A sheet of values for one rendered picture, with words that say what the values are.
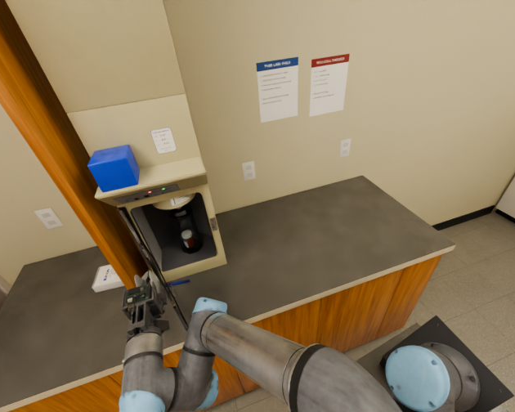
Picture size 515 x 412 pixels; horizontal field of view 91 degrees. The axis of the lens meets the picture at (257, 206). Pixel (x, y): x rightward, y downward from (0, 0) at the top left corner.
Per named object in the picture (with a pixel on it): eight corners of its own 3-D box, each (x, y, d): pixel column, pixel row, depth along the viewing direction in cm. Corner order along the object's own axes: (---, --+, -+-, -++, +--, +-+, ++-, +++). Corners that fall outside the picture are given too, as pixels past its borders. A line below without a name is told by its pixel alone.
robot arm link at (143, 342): (167, 361, 55) (128, 376, 54) (167, 341, 59) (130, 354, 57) (156, 346, 51) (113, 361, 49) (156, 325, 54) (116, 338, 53)
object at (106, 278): (102, 271, 124) (98, 266, 121) (136, 264, 126) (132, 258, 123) (96, 293, 114) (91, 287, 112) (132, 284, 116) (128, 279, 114)
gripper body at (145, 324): (154, 279, 62) (154, 323, 53) (165, 298, 68) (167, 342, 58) (122, 288, 61) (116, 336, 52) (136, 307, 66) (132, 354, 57)
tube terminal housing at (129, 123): (158, 247, 134) (85, 93, 87) (217, 230, 140) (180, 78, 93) (158, 284, 115) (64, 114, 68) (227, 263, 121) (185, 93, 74)
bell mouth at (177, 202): (152, 190, 108) (147, 179, 105) (193, 181, 111) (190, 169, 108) (151, 214, 94) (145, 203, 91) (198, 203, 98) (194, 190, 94)
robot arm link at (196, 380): (229, 357, 56) (185, 356, 50) (215, 417, 53) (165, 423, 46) (211, 347, 62) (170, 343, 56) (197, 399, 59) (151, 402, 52)
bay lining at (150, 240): (159, 235, 129) (133, 176, 108) (209, 222, 134) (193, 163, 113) (160, 271, 111) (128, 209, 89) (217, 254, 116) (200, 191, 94)
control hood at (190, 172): (114, 202, 86) (100, 177, 80) (207, 180, 92) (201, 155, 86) (109, 223, 77) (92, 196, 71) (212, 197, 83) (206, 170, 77)
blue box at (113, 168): (107, 176, 80) (93, 150, 74) (140, 169, 82) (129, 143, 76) (102, 193, 72) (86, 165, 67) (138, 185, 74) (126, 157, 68)
